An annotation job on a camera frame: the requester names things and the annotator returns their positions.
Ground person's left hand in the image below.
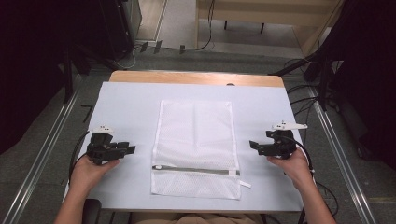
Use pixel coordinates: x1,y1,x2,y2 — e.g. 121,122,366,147
69,153,121,195

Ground white floor cable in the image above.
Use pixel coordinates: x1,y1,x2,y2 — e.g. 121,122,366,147
116,46,143,71

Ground wooden table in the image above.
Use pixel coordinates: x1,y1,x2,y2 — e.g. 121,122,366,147
108,69,286,89

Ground black curtain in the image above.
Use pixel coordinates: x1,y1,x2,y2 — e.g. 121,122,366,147
0,0,136,156
306,0,396,171

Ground person's right hand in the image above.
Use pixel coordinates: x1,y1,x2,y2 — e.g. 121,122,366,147
266,147,315,191

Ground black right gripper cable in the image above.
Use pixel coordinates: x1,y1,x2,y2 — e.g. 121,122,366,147
288,136,316,183

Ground white mesh laundry bag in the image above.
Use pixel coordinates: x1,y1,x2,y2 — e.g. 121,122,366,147
150,99,252,201

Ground black hanging cable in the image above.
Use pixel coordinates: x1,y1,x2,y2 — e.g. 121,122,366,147
183,0,217,52

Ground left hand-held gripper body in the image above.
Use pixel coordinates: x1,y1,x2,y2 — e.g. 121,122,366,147
86,125,121,166

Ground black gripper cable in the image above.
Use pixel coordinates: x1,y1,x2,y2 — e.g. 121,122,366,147
67,132,92,185
288,136,316,183

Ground person's beige trousers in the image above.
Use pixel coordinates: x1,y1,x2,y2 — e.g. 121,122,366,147
130,212,266,224

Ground black chair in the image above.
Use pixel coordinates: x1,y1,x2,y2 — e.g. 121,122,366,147
81,198,103,224

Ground black metal stand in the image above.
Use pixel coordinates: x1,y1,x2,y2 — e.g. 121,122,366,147
269,46,332,112
60,43,120,105

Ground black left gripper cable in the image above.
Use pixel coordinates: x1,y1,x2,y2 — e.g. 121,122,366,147
67,132,92,185

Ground black floor cables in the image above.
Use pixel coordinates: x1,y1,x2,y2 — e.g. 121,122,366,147
283,57,320,146

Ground black tape strip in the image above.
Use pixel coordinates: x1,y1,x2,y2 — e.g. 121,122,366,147
80,104,95,124

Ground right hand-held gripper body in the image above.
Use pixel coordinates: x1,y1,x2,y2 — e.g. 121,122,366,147
265,120,309,161

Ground light wooden bench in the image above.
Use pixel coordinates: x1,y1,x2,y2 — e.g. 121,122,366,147
195,0,345,58

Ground metal floor rail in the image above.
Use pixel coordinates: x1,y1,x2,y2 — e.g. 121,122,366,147
2,88,82,224
307,86,378,224

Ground pale blue table mat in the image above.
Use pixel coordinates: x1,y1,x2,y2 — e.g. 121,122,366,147
63,81,305,213

